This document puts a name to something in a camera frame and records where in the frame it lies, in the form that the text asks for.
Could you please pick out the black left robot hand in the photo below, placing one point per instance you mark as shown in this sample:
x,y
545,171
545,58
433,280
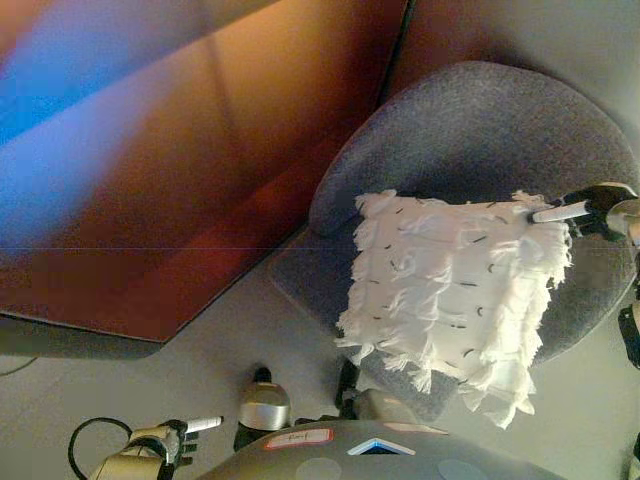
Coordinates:
x,y
180,442

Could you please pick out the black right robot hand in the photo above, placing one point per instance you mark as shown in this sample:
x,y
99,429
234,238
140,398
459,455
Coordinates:
x,y
587,210

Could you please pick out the white fringed pillow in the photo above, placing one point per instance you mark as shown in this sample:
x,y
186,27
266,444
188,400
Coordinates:
x,y
450,300

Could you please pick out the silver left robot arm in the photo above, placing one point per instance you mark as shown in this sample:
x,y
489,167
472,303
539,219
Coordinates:
x,y
130,457

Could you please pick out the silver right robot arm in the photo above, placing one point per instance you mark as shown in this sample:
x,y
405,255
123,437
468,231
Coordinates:
x,y
625,215

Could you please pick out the silver left robot leg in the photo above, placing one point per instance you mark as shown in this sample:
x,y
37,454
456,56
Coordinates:
x,y
264,407

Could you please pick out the silver robot leg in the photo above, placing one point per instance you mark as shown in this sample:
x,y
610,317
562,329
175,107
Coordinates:
x,y
264,407
385,407

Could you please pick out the black left robot foot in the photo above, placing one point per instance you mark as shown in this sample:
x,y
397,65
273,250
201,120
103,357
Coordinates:
x,y
263,375

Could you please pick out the black robot foot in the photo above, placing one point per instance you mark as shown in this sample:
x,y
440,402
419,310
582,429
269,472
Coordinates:
x,y
345,385
263,375

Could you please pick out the red-edged torso label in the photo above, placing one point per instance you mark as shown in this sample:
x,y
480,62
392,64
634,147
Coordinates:
x,y
299,438

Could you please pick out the grey fabric armchair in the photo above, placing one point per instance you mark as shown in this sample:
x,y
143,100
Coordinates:
x,y
475,135

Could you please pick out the grey robot torso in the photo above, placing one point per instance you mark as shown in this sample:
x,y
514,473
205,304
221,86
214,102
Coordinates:
x,y
350,465

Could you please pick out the black right robot foot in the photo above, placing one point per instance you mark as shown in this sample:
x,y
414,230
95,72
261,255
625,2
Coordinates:
x,y
345,385

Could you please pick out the silver right robot leg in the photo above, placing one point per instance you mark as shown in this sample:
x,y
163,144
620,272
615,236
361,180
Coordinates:
x,y
385,407

